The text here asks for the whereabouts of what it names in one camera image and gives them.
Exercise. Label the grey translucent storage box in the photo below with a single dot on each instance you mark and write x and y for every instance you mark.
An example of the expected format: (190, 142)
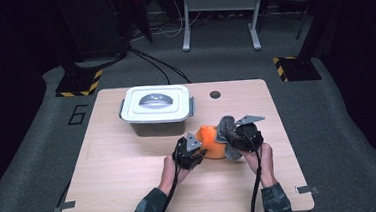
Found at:
(159, 128)

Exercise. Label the person's left hand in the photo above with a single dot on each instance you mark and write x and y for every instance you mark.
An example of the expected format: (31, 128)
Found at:
(169, 177)

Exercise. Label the dark side table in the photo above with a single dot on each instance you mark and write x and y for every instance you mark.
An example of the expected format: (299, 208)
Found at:
(285, 2)

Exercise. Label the orange plush toy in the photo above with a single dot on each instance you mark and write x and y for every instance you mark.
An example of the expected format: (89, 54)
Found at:
(210, 144)

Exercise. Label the white box lid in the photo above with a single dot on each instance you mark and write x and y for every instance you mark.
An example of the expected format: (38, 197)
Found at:
(158, 113)

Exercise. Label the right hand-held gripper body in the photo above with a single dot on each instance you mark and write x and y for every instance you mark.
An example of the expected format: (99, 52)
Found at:
(246, 138)

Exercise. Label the black striped stand base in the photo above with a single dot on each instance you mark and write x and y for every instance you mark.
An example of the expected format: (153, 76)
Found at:
(77, 83)
(298, 68)

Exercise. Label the white metal stand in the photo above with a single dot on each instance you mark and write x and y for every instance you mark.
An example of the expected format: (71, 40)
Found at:
(222, 3)

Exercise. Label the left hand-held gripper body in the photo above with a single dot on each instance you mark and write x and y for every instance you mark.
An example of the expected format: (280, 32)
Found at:
(186, 156)

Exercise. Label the person's right hand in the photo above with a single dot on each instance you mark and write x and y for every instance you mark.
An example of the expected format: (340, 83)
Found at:
(266, 167)

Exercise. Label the dark equipment cart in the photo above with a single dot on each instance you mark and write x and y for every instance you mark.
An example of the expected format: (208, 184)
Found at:
(96, 25)

